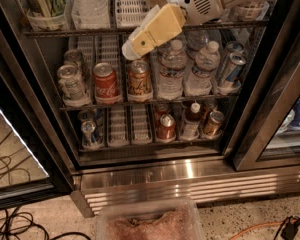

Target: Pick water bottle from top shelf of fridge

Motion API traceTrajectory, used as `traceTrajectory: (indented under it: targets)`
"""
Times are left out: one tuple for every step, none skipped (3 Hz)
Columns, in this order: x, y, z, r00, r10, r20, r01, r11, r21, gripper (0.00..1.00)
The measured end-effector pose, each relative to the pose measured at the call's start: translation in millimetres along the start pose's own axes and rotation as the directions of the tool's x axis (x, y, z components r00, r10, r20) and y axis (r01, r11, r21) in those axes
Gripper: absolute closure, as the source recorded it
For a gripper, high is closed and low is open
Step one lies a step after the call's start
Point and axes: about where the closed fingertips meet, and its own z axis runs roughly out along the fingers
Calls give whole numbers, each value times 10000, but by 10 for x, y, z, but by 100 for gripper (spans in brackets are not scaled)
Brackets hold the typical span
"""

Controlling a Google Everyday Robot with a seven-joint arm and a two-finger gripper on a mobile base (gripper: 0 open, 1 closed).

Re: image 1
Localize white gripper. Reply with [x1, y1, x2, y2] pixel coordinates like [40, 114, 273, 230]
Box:
[122, 0, 224, 60]

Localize clear water bottle top shelf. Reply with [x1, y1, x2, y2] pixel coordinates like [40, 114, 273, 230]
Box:
[71, 0, 110, 30]

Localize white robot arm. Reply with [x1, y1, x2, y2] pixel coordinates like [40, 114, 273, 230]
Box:
[122, 0, 268, 60]

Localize water bottle rear right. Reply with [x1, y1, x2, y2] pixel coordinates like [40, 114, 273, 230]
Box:
[187, 30, 209, 59]

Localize water bottle front middle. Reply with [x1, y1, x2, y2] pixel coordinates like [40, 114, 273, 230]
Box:
[158, 40, 187, 100]

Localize water bottle front right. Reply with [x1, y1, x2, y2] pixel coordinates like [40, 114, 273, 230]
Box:
[184, 41, 220, 96]

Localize brown glass bottle white cap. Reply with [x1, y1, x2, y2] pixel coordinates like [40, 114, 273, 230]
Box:
[180, 102, 201, 140]

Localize right fridge glass door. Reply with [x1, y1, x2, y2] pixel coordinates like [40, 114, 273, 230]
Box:
[227, 0, 300, 171]

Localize open fridge glass door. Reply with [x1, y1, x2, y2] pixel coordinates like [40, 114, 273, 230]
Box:
[0, 28, 73, 210]

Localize white empty glide tray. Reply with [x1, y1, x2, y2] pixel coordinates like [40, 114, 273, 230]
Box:
[115, 0, 148, 28]

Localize orange can front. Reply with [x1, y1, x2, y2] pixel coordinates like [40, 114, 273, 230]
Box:
[128, 60, 152, 96]

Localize silver blue slim can rear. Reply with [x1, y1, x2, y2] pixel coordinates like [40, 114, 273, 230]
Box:
[220, 41, 244, 70]

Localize silver blue slim can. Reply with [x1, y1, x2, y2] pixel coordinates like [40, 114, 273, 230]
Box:
[218, 52, 246, 88]
[220, 41, 244, 70]

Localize beige labelled can top right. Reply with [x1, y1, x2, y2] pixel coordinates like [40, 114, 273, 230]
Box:
[229, 1, 267, 21]

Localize red coca-cola can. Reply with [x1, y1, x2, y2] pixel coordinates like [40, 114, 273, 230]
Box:
[93, 62, 119, 99]

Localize silver can rear left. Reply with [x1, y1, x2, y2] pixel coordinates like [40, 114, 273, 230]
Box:
[64, 49, 87, 78]

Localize silver blue slim can front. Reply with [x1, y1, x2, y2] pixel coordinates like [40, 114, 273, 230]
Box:
[218, 52, 246, 88]

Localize red can bottom rear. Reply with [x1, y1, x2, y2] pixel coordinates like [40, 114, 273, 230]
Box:
[153, 103, 170, 126]

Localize copper can bottom rear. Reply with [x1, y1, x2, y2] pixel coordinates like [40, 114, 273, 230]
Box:
[202, 99, 218, 122]

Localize copper can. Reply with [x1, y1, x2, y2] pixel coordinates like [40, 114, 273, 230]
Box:
[203, 111, 225, 137]
[202, 99, 218, 122]

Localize silver can front left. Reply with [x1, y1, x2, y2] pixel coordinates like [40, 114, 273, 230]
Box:
[57, 65, 86, 101]

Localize red can bottom front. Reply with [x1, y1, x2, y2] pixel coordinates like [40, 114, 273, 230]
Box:
[157, 114, 175, 140]

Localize blue can bottom rear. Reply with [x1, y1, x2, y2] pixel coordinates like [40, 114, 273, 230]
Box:
[78, 109, 103, 126]

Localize copper can bottom front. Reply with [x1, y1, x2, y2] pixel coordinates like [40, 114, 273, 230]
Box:
[203, 111, 225, 137]

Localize blue can bottom front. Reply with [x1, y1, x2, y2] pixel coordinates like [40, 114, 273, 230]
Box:
[81, 120, 101, 146]

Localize clear plastic bin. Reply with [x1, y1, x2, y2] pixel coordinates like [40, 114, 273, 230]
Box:
[97, 197, 204, 240]

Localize black plug connector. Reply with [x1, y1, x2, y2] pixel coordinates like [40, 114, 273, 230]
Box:
[281, 216, 300, 240]

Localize top wire shelf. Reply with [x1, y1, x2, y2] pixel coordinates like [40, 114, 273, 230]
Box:
[22, 21, 268, 38]

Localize wire shelf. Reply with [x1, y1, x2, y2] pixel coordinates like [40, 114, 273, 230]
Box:
[22, 21, 268, 38]
[59, 94, 239, 111]

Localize middle wire shelf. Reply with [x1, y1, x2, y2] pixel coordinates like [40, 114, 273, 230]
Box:
[59, 94, 239, 111]

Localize orange extension cord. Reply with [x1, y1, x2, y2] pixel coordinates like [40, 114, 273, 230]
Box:
[229, 209, 300, 240]

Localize black floor cables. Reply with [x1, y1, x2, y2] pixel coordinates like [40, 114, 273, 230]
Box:
[0, 206, 93, 240]

